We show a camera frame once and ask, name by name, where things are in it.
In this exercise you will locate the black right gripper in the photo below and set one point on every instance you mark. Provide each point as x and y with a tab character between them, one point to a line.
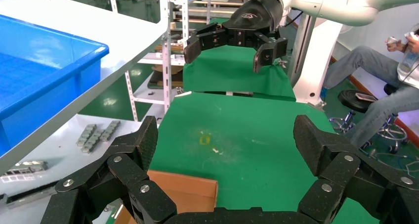
255	16

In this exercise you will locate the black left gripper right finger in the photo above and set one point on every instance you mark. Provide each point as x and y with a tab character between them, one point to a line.
337	170

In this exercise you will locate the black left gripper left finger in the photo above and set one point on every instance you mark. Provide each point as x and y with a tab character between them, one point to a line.
131	170

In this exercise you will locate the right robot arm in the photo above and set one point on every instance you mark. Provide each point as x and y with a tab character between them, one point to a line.
327	3

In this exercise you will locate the brown cardboard box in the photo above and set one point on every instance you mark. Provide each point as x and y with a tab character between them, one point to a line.
193	193

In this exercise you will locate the blue plastic tray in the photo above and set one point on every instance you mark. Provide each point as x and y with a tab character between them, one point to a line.
39	71

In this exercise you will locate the seated person bare hand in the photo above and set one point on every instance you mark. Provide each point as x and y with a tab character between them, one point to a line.
398	46

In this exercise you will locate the green cloth on neighbouring table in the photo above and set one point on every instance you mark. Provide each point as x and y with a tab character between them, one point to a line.
229	71

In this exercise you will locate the small ribbed metal clip strip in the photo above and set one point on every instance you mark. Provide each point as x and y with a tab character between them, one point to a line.
85	134
95	140
109	130

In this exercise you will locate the silver binder clip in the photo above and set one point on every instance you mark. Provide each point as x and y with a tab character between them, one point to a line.
282	63

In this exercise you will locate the white storage rack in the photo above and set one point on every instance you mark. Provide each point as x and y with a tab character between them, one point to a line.
185	6

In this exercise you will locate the black round stool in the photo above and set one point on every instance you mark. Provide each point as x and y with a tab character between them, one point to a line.
352	99

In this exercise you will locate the perforated white steel strut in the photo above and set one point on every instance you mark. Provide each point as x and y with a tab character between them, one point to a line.
167	71
131	96

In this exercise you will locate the white board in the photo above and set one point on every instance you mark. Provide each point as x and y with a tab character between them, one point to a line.
59	150

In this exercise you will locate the smartphone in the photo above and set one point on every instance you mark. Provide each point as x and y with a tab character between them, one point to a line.
366	97

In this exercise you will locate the white robot torso column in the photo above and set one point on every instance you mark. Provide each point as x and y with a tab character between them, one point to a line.
314	68

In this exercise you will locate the small white scrap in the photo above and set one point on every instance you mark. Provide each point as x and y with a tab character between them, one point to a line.
215	150

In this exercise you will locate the long narrow metal strip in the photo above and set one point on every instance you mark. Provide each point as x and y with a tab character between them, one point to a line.
26	168

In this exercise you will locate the seated person in jeans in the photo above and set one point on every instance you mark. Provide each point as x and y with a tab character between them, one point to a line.
370	58

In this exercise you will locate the small white handheld device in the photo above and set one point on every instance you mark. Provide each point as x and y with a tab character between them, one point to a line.
391	40

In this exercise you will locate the white metal shelf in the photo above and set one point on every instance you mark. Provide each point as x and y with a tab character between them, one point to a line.
98	22

